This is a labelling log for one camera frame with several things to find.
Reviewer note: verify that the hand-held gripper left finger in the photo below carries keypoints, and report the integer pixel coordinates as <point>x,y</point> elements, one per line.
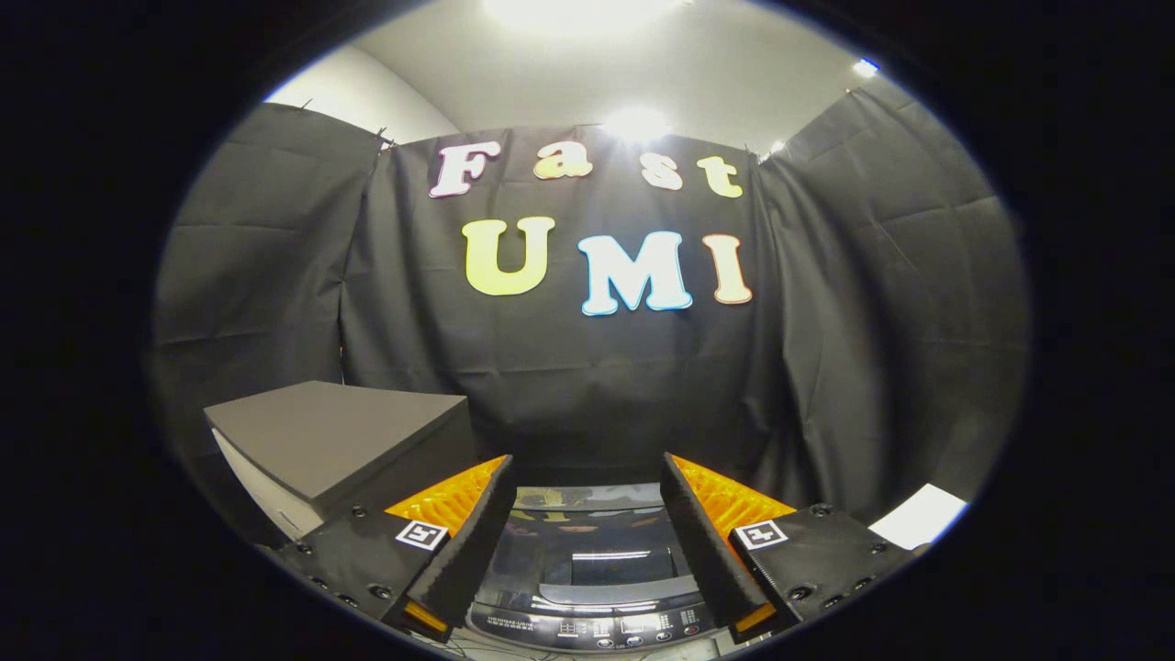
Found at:
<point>473,542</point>

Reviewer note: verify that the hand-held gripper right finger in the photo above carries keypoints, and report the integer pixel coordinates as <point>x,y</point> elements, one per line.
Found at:
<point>702,542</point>

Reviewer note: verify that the grey washing machine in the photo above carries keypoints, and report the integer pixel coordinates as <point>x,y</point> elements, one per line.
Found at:
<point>587,633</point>

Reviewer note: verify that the beige cabinet with dark top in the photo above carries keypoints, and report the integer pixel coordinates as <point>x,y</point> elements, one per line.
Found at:
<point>340,436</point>

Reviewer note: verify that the white panel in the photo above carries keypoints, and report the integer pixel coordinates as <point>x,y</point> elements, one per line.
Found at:
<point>918,516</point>

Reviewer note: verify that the small ceiling light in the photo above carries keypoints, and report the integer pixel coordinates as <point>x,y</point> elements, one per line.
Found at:
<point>777,147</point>
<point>866,68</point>

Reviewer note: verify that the large ceiling light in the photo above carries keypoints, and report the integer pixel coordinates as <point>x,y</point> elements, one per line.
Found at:
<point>583,11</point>

